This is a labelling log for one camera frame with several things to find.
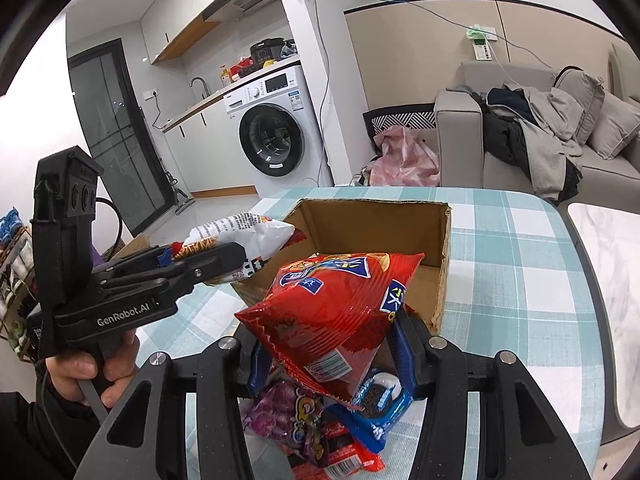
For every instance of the white marble table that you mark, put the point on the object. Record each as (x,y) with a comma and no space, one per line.
(615,270)

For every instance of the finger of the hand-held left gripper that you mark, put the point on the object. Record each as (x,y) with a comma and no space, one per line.
(164,258)
(215,260)

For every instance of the pink plastic bag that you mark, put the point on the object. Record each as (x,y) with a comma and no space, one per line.
(405,160)

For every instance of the floor mop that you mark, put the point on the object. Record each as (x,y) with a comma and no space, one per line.
(182,202)

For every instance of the blue cookie packet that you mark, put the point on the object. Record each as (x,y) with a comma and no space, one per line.
(380,410)

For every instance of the metal faucet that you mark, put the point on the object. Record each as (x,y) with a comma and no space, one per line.
(199,80)

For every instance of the small red snack packet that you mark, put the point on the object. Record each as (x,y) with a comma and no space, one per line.
(340,460)

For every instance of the large red snack bag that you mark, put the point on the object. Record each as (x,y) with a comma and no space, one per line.
(325,310)

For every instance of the purple snack bag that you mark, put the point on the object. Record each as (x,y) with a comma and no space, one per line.
(280,410)

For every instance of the black jacket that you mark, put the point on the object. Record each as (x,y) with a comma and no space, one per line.
(502,140)

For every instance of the beige sofa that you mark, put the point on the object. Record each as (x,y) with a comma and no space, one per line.
(460,130)

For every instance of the yellow bottle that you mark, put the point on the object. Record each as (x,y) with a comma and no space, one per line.
(225,77)

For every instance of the white kitchen base cabinet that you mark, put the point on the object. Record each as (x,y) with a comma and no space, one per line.
(210,140)

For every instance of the beige pillow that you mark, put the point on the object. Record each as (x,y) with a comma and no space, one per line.
(582,85)
(615,125)

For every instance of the green checked tablecloth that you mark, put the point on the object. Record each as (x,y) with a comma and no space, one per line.
(500,270)

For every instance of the person's left forearm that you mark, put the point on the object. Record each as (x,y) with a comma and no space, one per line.
(35,435)

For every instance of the brown cardboard carton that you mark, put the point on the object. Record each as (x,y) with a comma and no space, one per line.
(135,246)

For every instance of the wooden storage rack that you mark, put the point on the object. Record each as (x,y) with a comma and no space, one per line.
(15,270)

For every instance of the green plastic bag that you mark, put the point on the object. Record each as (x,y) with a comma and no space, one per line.
(472,35)

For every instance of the black white patterned basket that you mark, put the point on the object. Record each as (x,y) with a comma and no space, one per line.
(400,117)

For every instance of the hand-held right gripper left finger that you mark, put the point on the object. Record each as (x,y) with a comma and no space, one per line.
(257,375)

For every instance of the brown cardboard box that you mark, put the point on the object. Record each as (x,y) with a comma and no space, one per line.
(370,230)

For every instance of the person's left hand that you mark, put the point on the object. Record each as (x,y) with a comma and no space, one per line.
(70,367)

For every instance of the white snack bag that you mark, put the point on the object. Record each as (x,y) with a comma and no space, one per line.
(240,232)

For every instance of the grey jacket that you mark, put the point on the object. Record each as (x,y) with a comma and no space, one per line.
(545,135)

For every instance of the red box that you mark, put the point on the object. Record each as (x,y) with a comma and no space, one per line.
(243,67)

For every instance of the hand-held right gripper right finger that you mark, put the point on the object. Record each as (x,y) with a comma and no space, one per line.
(404,355)

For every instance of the white washing machine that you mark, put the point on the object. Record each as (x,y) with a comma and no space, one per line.
(295,110)

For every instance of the black rice cooker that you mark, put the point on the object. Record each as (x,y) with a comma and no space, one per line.
(267,52)

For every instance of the white upper cabinet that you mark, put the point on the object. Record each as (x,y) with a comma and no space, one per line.
(175,20)

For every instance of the dark glass door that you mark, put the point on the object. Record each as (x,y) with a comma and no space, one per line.
(115,135)

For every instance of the navy garment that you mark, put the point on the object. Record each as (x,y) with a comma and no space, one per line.
(510,100)

